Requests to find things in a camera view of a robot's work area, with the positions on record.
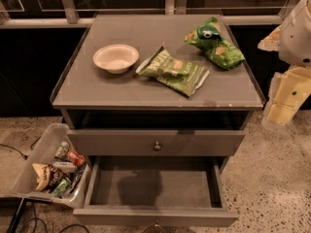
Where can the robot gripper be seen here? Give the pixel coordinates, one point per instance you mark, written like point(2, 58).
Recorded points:
point(296, 40)

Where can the grey drawer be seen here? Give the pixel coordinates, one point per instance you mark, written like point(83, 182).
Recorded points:
point(156, 142)
point(169, 191)

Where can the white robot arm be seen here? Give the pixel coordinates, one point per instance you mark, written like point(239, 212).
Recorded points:
point(292, 41)

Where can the grey wooden drawer cabinet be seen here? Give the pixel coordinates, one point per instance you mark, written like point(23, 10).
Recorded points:
point(91, 98)

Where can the grey top drawer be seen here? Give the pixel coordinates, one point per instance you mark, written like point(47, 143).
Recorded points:
point(156, 142)

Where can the crumpled green chip bag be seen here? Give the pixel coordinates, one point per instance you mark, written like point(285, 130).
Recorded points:
point(208, 38)

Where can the flat green chip bag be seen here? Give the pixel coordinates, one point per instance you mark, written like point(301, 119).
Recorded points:
point(182, 76)

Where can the white paper bowl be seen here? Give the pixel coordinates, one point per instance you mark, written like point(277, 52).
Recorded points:
point(116, 59)

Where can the orange red soda can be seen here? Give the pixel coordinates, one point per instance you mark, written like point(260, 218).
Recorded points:
point(75, 158)

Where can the dark blue snack packet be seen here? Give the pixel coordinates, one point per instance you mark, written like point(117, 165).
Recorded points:
point(77, 177)

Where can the green soda can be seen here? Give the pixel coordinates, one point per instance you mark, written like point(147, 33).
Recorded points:
point(62, 151)

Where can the silver soda can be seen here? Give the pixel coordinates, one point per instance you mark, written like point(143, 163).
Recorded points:
point(65, 167)

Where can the clear plastic storage bin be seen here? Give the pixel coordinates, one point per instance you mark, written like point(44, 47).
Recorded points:
point(43, 153)

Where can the green snack packet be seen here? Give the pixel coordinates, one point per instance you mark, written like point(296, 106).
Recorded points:
point(61, 188)

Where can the brown snack bag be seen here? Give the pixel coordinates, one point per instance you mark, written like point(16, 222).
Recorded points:
point(48, 177)

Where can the metal window railing frame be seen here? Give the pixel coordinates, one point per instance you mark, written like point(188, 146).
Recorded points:
point(80, 13)

